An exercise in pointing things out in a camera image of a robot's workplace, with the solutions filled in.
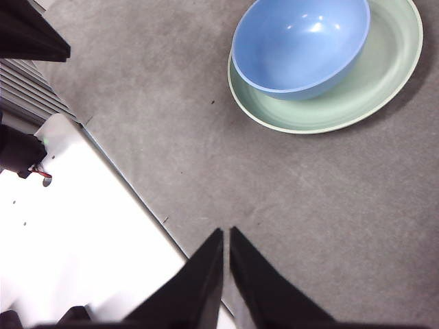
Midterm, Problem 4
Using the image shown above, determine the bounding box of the grey ribbed panel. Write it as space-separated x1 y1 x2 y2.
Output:
0 58 83 127

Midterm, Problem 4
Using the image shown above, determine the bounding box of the green round plate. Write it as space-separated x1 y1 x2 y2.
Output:
227 0 425 135

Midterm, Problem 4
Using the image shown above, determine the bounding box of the red wire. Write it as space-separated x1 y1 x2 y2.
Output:
28 165 54 180

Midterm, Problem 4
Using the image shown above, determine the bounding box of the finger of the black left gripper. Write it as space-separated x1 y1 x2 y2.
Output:
0 0 72 64

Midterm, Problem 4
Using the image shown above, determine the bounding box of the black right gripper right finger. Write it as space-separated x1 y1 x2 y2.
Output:
228 226 337 329

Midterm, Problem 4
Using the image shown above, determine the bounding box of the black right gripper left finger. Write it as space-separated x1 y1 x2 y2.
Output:
123 228 224 329

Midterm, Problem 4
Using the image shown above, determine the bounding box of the blue ribbed bowl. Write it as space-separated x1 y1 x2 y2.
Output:
231 0 372 101

